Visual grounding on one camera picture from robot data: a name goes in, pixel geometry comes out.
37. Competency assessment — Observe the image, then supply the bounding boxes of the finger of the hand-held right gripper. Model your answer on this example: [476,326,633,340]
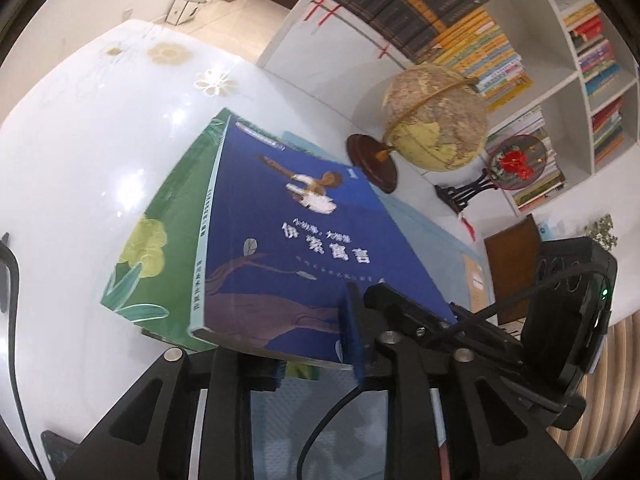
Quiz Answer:
[362,281,525,362]

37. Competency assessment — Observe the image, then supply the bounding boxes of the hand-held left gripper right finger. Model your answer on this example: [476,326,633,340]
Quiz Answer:
[339,281,583,480]

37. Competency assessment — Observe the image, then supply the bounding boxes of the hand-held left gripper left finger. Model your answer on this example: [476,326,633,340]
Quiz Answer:
[60,346,287,480]

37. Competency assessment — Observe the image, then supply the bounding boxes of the blue illustrated book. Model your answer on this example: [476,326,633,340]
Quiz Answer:
[189,107,458,373]

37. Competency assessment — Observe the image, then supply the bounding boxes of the person's right forearm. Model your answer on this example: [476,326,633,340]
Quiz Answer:
[570,452,618,480]

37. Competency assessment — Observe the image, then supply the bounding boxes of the pile of pale shelf books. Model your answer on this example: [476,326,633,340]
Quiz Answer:
[485,105,566,211]

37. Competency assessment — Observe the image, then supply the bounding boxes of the rows of colourful shelf books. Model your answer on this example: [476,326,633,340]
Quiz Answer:
[530,0,636,166]

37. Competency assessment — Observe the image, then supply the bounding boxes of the pile of yellow orange books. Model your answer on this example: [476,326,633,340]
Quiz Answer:
[425,7,533,113]

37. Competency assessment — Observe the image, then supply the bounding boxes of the brown wooden cabinet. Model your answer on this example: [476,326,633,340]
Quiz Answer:
[482,214,543,326]

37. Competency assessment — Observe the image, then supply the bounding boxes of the kraft brown book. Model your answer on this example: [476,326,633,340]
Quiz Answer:
[461,254,488,311]

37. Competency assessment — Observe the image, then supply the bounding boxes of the beige striped rug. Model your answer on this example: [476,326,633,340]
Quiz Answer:
[545,307,640,461]

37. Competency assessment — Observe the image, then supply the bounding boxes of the small green plant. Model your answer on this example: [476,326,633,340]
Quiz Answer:
[582,214,620,251]

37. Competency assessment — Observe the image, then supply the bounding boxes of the green leaf cover book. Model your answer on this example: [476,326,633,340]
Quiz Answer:
[99,107,236,356]

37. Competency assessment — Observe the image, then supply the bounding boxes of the round flower fan ornament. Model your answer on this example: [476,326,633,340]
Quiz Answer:
[434,134,551,243]

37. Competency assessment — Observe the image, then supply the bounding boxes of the globe on wooden stand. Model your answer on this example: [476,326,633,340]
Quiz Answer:
[346,65,490,195]

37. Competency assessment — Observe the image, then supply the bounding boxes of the white bookshelf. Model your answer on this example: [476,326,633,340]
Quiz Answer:
[257,0,640,221]

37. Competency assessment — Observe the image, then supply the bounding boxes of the row of dark grey volumes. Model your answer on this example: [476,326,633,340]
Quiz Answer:
[320,0,488,61]

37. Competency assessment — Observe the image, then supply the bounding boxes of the small glass box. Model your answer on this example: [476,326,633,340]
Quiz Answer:
[166,0,206,26]

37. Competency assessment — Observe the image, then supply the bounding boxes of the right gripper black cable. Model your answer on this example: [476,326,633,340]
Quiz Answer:
[297,265,593,480]

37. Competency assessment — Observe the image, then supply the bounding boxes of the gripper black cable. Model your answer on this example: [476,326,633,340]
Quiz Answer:
[0,232,36,466]
[297,265,593,480]

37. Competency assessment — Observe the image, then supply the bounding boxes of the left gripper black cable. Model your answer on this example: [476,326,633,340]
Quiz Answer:
[0,232,36,466]

